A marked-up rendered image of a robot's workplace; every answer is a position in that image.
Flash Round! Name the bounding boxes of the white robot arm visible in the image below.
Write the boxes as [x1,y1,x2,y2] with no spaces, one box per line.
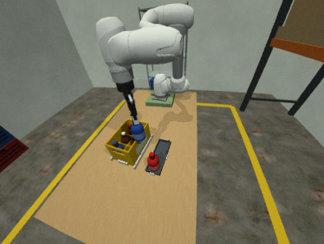
[96,3,194,102]

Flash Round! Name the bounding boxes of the blue bottle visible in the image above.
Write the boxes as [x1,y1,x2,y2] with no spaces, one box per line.
[113,141,124,150]
[131,122,146,142]

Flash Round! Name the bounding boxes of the brown bottle with red cap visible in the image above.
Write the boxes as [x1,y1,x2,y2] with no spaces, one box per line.
[127,124,133,135]

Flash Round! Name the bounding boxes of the brown bottle with white cap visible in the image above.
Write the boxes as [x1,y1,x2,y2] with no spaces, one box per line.
[121,132,131,145]

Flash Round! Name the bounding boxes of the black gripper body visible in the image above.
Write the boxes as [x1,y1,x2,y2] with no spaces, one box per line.
[116,80,134,100]

